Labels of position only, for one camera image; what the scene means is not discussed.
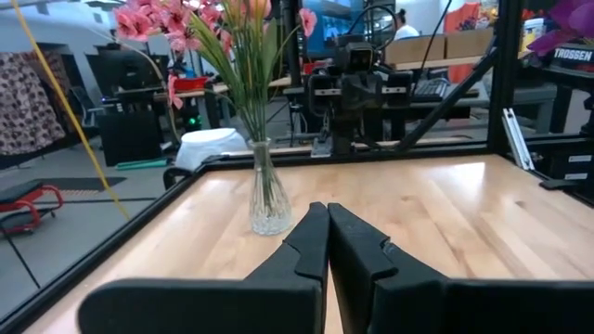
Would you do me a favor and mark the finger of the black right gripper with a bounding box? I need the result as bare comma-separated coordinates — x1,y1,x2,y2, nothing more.
362,73,384,111
342,73,364,111

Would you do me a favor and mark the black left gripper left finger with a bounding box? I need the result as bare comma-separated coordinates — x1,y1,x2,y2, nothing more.
76,201,331,334

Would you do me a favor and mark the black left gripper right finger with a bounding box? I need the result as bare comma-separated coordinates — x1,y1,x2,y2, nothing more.
328,201,594,334

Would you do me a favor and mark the pink artificial flower bunch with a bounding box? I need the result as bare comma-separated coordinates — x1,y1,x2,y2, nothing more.
113,0,319,224

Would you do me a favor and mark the purple artificial flower bunch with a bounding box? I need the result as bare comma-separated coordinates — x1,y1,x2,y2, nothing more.
526,0,594,57

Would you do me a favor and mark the clear glass vase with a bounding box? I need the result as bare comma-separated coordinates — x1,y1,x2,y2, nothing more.
248,137,294,237

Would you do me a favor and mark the black computer keyboard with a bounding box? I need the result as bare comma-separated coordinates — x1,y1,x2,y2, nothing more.
410,78,450,102

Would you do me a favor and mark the brown cardboard box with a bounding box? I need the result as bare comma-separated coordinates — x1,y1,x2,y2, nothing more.
384,27,496,66

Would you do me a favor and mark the blue lit monitor screen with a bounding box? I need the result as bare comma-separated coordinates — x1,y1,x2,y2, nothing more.
303,0,395,59

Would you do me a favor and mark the person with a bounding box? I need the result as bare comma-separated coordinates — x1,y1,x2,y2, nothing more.
392,7,421,41

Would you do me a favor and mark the orange cloth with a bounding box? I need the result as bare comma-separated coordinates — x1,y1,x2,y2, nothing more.
443,2,482,84

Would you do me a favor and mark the white bag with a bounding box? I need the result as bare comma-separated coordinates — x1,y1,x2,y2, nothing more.
174,127,250,173

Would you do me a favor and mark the red bin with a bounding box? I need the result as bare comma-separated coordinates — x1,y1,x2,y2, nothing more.
173,75,209,93

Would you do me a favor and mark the long silver aluminium bar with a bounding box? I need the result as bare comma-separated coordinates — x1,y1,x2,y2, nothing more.
500,107,536,172

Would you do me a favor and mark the teal bar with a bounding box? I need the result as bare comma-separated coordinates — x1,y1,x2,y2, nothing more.
115,157,170,172

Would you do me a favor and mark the grey desk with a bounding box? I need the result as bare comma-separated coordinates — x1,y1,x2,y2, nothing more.
282,83,558,140

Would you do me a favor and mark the white container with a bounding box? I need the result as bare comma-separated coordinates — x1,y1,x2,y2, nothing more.
521,17,546,53

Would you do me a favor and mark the dark floor mat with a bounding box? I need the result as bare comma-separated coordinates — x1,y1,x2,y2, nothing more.
41,175,128,192

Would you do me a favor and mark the black cabinet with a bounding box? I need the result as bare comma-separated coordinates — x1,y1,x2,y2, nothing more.
97,110,164,168

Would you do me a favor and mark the black Trossen labelled box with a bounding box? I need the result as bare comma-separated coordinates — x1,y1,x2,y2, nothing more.
550,44,594,71

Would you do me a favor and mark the black controller box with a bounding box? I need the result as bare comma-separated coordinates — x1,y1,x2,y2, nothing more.
540,147,594,189

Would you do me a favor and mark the red and black creeper seat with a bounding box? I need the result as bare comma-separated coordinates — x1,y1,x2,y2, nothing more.
0,180,65,236

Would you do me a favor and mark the brown spotted patterned cloth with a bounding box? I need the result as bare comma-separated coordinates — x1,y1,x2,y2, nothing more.
0,50,67,157

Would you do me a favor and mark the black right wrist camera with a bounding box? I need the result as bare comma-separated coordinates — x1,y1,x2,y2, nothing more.
345,40,375,73

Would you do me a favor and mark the silver metal bracket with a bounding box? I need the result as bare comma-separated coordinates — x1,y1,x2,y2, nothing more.
310,135,334,160

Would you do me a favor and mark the black aluminium table frame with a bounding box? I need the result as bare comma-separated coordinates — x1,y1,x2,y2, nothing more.
0,0,594,334

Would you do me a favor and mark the yellow hanging cable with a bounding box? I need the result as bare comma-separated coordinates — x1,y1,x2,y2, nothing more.
9,0,131,220

